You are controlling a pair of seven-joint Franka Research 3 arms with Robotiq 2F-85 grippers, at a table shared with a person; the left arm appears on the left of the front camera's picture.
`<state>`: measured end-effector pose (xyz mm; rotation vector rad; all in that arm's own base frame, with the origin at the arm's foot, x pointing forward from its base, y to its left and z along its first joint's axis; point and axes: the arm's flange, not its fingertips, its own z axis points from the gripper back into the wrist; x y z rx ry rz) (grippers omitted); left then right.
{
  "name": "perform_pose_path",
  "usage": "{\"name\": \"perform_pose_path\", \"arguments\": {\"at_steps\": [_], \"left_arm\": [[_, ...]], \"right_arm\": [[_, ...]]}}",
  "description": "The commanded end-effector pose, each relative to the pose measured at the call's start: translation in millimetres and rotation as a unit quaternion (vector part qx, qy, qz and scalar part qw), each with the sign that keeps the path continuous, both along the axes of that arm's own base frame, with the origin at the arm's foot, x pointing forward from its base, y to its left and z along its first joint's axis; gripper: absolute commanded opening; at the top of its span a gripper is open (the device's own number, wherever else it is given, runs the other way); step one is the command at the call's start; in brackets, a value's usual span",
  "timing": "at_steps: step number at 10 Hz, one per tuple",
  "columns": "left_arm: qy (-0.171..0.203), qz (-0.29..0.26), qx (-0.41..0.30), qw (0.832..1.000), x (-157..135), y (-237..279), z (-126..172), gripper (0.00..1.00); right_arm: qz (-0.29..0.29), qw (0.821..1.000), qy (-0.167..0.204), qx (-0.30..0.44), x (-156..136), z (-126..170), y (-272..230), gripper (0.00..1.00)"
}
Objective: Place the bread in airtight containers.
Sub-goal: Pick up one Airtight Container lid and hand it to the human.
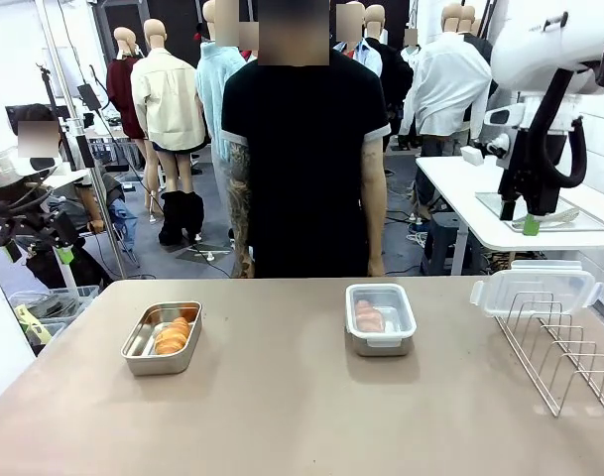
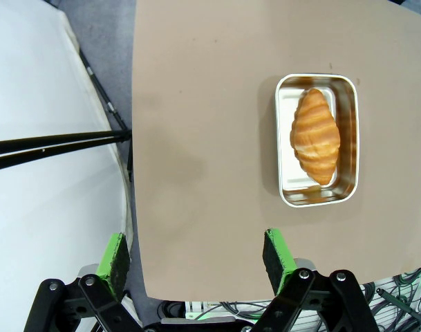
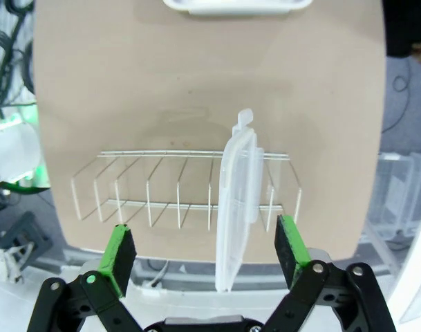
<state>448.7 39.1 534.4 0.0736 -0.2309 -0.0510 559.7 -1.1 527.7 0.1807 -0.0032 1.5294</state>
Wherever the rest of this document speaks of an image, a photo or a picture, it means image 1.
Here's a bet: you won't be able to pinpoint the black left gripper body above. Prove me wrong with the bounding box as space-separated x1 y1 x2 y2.
0 196 80 249

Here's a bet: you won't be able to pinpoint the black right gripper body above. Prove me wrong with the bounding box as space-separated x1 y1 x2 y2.
497 131 566 216

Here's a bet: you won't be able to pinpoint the golden croissant bread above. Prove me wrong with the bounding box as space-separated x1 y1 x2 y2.
153 316 192 357
353 297 387 334

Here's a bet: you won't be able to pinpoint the clear plastic snap lid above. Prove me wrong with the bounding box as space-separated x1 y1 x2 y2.
469 259 604 319
344 283 418 349

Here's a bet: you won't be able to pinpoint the person's left forearm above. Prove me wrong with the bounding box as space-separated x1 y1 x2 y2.
362 137 389 259

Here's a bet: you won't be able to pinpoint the person's tattooed right forearm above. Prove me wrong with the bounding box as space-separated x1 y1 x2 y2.
225 141 256 259

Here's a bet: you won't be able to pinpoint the person's right hand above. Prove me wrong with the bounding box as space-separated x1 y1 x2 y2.
229 253 257 280

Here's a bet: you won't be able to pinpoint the white side table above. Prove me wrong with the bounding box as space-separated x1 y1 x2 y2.
415 155 604 252

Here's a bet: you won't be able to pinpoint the clear plastic storage bin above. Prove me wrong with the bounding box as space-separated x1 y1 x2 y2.
7 284 101 349

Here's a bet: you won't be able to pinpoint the white desk with seated person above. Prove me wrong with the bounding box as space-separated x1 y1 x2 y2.
46 167 92 190

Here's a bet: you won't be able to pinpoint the seated person in grey shirt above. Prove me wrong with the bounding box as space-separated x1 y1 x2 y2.
5 102 140 290

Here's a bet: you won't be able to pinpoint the black step stool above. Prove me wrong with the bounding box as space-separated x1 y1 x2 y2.
420 211 465 277

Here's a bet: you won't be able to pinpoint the mannequin in white shirt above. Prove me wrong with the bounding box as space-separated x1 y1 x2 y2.
398 3 495 146

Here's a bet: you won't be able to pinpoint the black thin tripod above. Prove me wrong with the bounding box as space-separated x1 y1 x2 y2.
35 62 92 173

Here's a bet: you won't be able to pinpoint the black trousers on floor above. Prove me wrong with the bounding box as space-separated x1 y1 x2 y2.
158 189 205 246

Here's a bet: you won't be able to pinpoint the mannequin in black jacket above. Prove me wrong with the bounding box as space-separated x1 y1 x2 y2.
459 4 499 100

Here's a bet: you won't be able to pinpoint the rectangular stainless steel container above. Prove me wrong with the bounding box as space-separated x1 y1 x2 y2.
120 299 203 377
345 285 417 358

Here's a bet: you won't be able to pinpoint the mannequin in black clothes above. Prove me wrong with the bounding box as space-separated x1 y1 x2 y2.
364 4 416 153

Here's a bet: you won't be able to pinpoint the mannequin in maroon clothes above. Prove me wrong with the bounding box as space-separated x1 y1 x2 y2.
105 26 149 210

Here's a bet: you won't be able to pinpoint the mannequin in cream jacket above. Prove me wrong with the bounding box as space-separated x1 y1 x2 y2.
130 18 208 217

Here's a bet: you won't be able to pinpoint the mannequin in blue shirt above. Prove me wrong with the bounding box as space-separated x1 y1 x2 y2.
330 1 385 78

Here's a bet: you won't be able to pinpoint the person in black t-shirt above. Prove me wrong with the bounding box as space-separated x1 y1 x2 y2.
220 0 393 280

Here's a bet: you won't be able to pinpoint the mannequin in light blue fleece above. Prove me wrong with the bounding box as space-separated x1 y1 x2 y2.
195 0 249 199

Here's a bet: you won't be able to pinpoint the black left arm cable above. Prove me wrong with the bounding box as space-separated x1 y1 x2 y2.
0 181 55 219

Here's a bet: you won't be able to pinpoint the black right arm cable sleeve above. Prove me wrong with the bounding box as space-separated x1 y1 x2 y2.
528 49 604 190

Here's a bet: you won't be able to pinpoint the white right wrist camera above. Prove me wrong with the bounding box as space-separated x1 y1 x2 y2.
460 134 513 168

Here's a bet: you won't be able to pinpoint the metal wire lid rack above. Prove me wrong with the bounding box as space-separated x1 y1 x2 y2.
493 291 604 419

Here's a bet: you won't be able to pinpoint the aluminium frame post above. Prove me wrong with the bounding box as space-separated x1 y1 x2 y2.
35 0 128 281

